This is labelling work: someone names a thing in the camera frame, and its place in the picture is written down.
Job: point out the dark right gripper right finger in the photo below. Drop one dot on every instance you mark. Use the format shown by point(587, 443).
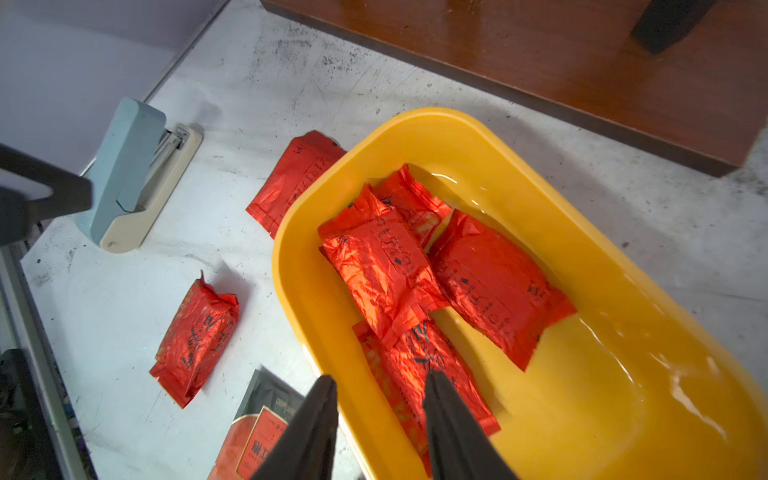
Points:
point(458, 446)

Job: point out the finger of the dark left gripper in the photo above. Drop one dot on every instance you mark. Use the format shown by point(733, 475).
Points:
point(33, 191)

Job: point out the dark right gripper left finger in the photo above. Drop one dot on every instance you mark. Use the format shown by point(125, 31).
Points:
point(306, 449)

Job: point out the red tea bag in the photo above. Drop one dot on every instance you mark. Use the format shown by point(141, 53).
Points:
point(195, 341)

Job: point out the red tea bags pile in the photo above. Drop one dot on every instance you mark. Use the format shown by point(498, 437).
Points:
point(403, 254)

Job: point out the yellow plastic storage box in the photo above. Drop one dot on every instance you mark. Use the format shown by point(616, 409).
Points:
point(630, 387)

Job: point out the light blue stapler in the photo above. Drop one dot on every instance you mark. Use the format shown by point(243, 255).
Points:
point(134, 173)

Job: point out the brown wooden tiered stand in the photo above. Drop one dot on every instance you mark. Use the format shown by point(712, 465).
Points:
point(684, 80)

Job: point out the aluminium frame profiles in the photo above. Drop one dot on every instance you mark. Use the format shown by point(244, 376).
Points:
point(26, 335)

